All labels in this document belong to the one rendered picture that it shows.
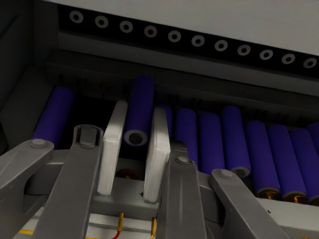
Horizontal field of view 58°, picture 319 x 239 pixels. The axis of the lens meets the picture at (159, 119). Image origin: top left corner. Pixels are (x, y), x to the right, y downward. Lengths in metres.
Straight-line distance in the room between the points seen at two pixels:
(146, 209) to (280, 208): 0.09
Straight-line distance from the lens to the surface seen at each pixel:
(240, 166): 0.22
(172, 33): 0.25
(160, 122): 0.16
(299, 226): 0.21
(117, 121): 0.15
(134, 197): 0.18
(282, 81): 0.29
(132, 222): 0.19
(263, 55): 0.27
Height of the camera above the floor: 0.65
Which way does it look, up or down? 27 degrees down
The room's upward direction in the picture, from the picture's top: 12 degrees clockwise
